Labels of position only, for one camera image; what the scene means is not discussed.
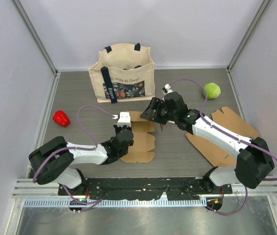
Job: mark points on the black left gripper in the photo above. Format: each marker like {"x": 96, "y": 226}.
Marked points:
{"x": 117, "y": 128}

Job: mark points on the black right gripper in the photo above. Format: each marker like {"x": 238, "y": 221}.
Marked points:
{"x": 155, "y": 104}

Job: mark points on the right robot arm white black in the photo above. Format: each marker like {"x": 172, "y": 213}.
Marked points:
{"x": 253, "y": 162}

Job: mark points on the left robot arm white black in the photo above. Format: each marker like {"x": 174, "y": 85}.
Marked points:
{"x": 52, "y": 161}

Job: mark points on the spare brown cardboard box blank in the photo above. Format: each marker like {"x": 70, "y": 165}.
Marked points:
{"x": 219, "y": 149}

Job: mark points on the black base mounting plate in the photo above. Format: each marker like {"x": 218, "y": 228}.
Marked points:
{"x": 147, "y": 189}

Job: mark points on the beige canvas tote bag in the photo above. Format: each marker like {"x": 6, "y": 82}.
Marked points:
{"x": 124, "y": 72}

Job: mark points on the green cabbage ball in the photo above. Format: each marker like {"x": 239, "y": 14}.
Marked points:
{"x": 211, "y": 91}

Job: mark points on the red bell pepper toy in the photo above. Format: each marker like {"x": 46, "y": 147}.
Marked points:
{"x": 61, "y": 118}

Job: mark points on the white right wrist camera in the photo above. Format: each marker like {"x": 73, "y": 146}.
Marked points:
{"x": 166, "y": 89}

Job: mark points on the slotted cable duct strip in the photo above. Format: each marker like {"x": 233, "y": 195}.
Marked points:
{"x": 66, "y": 202}

